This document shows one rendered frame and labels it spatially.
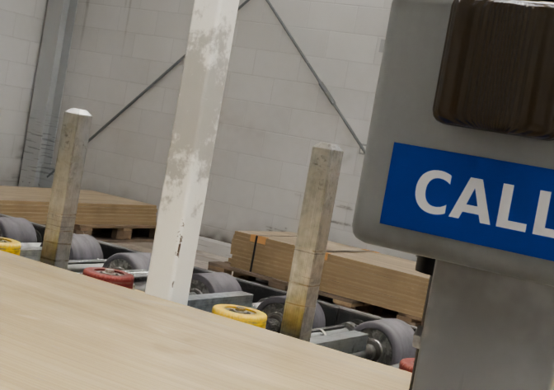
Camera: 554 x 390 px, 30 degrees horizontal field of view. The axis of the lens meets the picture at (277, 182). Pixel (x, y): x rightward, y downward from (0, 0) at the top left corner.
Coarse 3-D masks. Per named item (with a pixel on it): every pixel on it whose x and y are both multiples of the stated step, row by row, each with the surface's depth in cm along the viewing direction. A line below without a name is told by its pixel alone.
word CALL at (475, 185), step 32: (416, 160) 25; (448, 160) 24; (480, 160) 24; (416, 192) 25; (448, 192) 24; (480, 192) 24; (512, 192) 23; (544, 192) 23; (416, 224) 25; (448, 224) 24; (480, 224) 24; (512, 224) 23; (544, 224) 23; (544, 256) 23
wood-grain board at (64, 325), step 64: (0, 256) 162; (0, 320) 119; (64, 320) 125; (128, 320) 132; (192, 320) 139; (0, 384) 94; (64, 384) 98; (128, 384) 102; (192, 384) 106; (256, 384) 111; (320, 384) 116; (384, 384) 121
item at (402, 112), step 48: (432, 0) 25; (384, 48) 26; (432, 48) 25; (384, 96) 25; (432, 96) 25; (384, 144) 25; (432, 144) 25; (480, 144) 24; (528, 144) 23; (384, 192) 25; (384, 240) 25; (432, 240) 24
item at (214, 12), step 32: (224, 0) 149; (192, 32) 150; (224, 32) 150; (192, 64) 150; (224, 64) 151; (192, 96) 150; (192, 128) 149; (192, 160) 149; (192, 192) 150; (160, 224) 152; (192, 224) 152; (160, 256) 151; (192, 256) 153; (160, 288) 151
